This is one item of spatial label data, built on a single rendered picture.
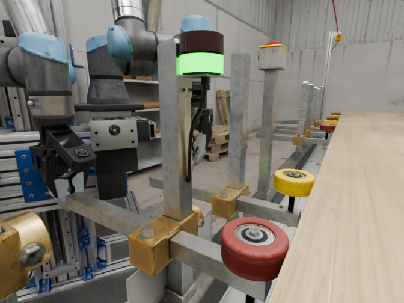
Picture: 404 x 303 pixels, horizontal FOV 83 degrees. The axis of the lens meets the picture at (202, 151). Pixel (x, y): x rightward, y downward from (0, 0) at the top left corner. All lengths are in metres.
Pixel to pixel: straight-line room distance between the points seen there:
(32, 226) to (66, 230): 0.89
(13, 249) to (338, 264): 0.29
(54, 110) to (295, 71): 7.96
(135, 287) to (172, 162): 0.21
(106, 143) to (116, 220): 0.36
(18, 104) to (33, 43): 0.50
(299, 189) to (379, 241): 0.18
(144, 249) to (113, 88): 0.64
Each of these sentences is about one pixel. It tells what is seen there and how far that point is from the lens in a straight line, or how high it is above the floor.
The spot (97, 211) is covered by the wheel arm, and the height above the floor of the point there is 0.86.
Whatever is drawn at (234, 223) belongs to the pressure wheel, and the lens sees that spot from 0.31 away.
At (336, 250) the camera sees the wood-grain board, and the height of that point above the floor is 0.90.
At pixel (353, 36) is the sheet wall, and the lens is 8.16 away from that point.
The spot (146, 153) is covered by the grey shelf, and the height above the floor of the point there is 0.16.
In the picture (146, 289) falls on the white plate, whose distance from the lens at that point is 0.45.
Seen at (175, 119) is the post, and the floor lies 1.03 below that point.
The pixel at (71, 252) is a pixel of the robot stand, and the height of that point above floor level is 0.42.
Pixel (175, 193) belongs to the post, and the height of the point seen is 0.92.
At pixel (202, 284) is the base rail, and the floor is 0.70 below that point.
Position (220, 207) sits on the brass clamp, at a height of 0.81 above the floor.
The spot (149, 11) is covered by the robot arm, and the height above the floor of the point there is 1.34.
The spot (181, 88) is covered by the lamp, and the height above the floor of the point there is 1.08.
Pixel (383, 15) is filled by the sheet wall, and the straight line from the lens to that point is 8.20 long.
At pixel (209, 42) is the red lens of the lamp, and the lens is 0.31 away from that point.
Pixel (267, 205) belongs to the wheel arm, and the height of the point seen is 0.82.
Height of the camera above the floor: 1.07
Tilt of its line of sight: 14 degrees down
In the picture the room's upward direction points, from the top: straight up
